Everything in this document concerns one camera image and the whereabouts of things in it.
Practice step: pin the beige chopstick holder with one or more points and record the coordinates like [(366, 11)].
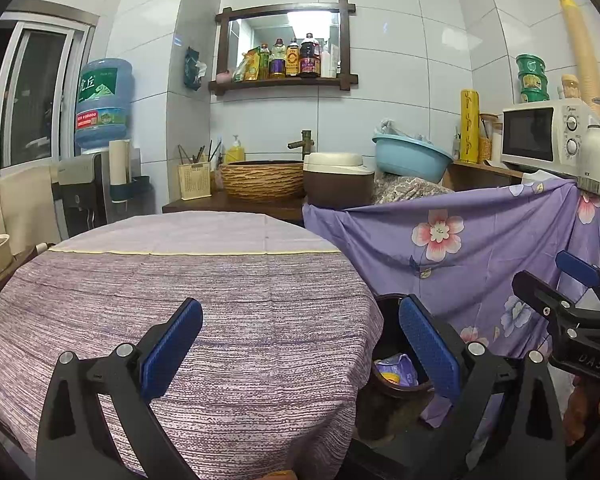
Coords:
[(194, 180)]

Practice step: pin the green bottle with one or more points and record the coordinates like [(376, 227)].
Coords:
[(264, 62)]

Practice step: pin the water dispenser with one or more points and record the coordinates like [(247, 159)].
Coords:
[(80, 195)]

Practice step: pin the purple plastic bag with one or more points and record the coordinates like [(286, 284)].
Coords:
[(397, 367)]

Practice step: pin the paisley patterned cloth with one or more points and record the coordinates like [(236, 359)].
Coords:
[(410, 191)]

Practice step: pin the brown and cream rice cooker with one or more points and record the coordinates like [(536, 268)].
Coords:
[(337, 182)]

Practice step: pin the green wall bag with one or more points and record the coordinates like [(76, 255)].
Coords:
[(194, 70)]

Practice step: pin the wooden counter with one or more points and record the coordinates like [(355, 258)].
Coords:
[(230, 207)]

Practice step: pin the yellow soap dispenser bottle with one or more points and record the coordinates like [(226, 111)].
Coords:
[(235, 152)]

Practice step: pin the light blue plastic basin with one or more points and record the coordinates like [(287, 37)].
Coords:
[(412, 160)]

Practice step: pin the orange lid jar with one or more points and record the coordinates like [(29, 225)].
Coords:
[(570, 87)]

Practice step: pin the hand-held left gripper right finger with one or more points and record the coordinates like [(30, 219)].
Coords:
[(430, 349)]

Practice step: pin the wooden framed mirror shelf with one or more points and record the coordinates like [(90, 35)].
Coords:
[(285, 85)]

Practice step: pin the clear plastic bag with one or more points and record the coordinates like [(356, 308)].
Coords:
[(395, 130)]

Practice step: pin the blue water jug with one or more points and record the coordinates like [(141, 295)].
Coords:
[(102, 105)]

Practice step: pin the sliding window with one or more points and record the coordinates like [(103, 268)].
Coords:
[(35, 95)]

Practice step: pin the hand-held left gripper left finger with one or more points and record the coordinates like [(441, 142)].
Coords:
[(172, 347)]

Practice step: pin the yellow sauce packet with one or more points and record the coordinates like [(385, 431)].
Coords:
[(250, 67)]

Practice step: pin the bronze faucet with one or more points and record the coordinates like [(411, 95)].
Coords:
[(305, 142)]

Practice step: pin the beige cloth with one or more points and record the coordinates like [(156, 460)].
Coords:
[(25, 205)]

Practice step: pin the person's right hand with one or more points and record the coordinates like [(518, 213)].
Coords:
[(587, 410)]

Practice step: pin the glass jar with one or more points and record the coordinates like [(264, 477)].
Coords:
[(487, 142)]

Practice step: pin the dark soy sauce bottle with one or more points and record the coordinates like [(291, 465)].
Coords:
[(309, 60)]

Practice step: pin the tall beige roll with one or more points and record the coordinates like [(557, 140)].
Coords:
[(580, 50)]

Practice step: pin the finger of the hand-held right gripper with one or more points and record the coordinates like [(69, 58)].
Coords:
[(577, 266), (545, 297)]

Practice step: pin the white cup stack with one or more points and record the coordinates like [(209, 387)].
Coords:
[(119, 170)]

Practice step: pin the wicker pattern basin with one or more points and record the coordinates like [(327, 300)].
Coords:
[(262, 182)]

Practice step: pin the dark brown trash bin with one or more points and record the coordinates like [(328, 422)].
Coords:
[(387, 420)]

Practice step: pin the yellow roll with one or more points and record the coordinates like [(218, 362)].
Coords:
[(470, 127)]

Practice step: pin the purple label oil bottle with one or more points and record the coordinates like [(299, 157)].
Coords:
[(278, 62)]

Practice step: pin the white bottle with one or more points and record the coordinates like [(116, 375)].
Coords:
[(330, 62)]

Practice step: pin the orange label bottle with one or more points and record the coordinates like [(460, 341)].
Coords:
[(293, 62)]

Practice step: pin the small pink pot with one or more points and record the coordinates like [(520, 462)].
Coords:
[(223, 77)]

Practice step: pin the white microwave oven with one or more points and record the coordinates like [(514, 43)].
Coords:
[(530, 135)]

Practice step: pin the green instant noodle cups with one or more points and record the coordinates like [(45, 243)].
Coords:
[(532, 80)]

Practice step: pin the purple striped tablecloth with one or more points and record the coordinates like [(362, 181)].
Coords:
[(205, 285)]

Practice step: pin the wooden cabinet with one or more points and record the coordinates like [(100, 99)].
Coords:
[(475, 177)]

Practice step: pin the purple floral sheet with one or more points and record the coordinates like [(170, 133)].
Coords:
[(490, 245)]

